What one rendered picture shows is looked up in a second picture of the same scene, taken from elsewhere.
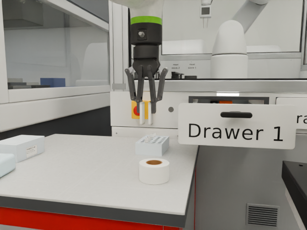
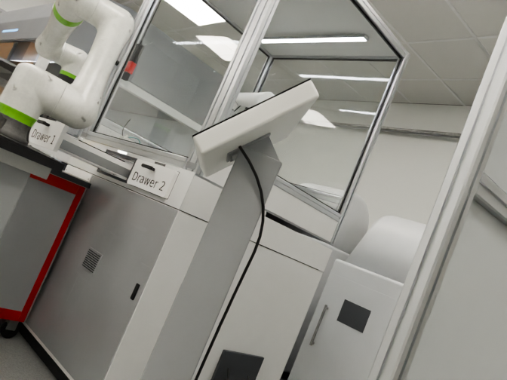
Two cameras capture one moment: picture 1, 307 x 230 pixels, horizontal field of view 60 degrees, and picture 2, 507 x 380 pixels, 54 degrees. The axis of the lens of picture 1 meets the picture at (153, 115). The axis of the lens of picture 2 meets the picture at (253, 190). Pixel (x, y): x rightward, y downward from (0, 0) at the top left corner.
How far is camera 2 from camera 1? 2.07 m
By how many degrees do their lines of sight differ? 37
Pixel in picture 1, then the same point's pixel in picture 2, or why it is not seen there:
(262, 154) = (115, 205)
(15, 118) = not seen: hidden behind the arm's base
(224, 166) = (95, 210)
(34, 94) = not seen: hidden behind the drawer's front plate
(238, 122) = (47, 130)
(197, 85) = (114, 142)
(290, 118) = (59, 131)
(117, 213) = not seen: outside the picture
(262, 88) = (137, 151)
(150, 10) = (65, 67)
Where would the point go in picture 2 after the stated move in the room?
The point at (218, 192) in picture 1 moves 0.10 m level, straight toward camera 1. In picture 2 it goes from (82, 232) to (61, 225)
